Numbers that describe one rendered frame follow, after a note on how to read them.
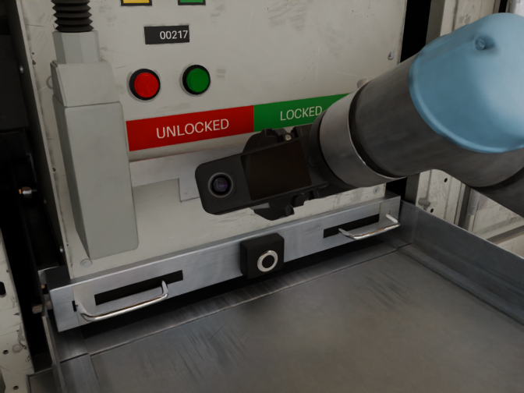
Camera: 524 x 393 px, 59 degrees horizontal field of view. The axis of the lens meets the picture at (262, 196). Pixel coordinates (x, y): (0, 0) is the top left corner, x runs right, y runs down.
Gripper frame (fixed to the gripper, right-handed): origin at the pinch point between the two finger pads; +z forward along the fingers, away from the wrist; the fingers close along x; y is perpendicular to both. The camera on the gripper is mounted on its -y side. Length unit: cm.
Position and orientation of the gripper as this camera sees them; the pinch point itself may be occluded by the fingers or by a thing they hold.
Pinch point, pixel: (237, 189)
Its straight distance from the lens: 55.2
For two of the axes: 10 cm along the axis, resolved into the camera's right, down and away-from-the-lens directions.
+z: -4.3, 1.6, 8.9
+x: -2.5, -9.7, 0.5
